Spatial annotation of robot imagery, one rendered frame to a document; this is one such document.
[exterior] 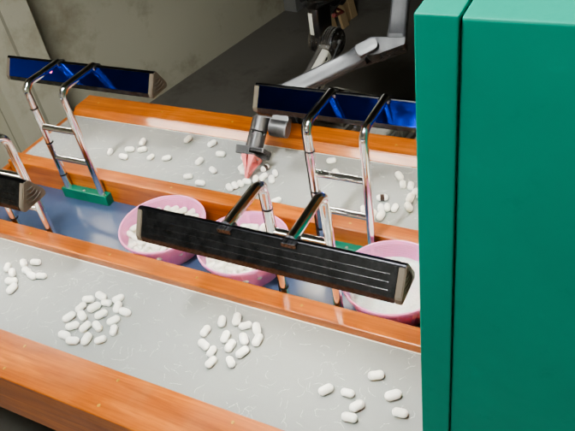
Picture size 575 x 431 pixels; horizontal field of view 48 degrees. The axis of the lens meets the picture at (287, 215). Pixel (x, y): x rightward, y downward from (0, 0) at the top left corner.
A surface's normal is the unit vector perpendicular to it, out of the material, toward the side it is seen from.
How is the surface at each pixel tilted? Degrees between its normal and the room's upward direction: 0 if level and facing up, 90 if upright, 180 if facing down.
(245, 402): 0
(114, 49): 90
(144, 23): 90
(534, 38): 90
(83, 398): 0
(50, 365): 0
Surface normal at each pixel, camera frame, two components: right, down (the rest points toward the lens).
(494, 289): -0.43, 0.62
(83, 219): -0.14, -0.76
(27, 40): 0.80, 0.29
